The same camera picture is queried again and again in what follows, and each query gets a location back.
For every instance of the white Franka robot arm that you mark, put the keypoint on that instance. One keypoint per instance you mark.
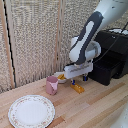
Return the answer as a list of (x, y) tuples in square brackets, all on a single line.
[(86, 40)]

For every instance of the yellow food pieces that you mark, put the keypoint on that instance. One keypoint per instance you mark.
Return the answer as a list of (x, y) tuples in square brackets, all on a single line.
[(61, 77)]

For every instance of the small white bowl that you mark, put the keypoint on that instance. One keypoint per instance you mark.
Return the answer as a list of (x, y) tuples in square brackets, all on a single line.
[(60, 80)]

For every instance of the black air fryer housing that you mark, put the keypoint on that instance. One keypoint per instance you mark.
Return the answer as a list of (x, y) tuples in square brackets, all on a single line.
[(115, 45)]

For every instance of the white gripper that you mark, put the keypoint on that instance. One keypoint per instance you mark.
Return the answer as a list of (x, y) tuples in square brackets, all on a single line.
[(78, 70)]

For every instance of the white floral-rim plate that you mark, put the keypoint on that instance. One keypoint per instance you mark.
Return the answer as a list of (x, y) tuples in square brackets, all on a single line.
[(31, 111)]

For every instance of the woven folding screen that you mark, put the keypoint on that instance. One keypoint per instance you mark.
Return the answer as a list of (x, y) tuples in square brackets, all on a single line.
[(30, 40)]

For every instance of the pink mug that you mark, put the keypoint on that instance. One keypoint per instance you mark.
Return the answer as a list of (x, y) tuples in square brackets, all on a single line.
[(52, 85)]

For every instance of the black air fryer drawer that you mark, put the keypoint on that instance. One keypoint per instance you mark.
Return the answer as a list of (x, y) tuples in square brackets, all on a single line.
[(105, 71)]

